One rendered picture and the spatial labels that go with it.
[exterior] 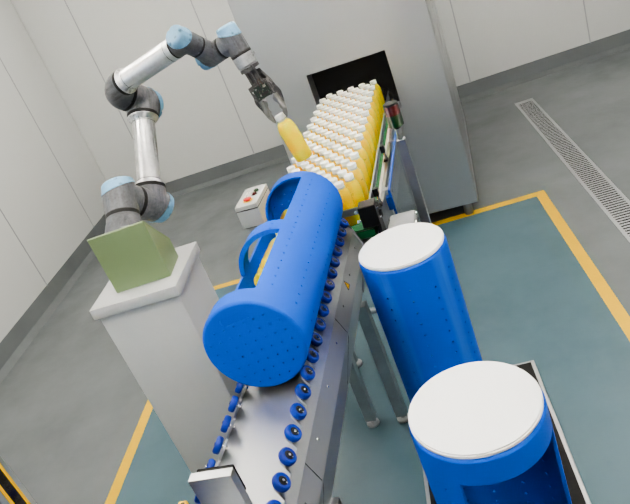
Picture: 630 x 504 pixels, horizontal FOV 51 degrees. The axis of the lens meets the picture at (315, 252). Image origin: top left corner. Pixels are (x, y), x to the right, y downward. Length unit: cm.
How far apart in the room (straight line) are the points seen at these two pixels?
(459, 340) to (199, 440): 104
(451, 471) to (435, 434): 8
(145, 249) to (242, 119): 479
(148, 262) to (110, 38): 497
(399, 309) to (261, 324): 52
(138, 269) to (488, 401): 128
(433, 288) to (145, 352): 101
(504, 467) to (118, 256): 142
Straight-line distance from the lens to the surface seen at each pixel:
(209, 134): 703
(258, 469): 166
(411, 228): 217
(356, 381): 287
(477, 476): 136
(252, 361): 179
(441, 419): 141
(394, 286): 201
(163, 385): 243
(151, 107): 258
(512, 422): 137
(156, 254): 222
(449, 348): 215
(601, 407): 288
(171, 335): 229
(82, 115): 735
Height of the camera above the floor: 198
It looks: 25 degrees down
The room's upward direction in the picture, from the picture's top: 22 degrees counter-clockwise
